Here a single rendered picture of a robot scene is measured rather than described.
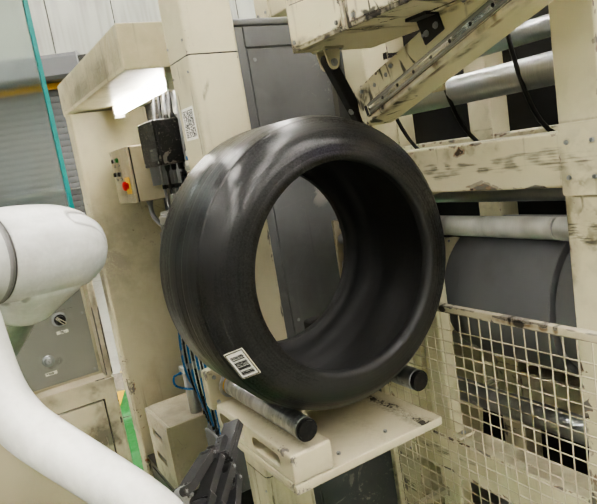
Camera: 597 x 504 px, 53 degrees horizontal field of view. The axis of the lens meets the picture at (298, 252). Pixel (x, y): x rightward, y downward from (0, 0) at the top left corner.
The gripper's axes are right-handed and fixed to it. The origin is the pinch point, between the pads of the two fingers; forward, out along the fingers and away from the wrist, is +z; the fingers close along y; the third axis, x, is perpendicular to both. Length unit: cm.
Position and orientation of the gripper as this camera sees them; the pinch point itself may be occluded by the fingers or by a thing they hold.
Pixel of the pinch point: (228, 441)
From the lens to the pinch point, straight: 96.8
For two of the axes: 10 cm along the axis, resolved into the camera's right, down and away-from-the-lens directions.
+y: 5.6, 7.3, 3.9
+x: 8.2, -4.1, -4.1
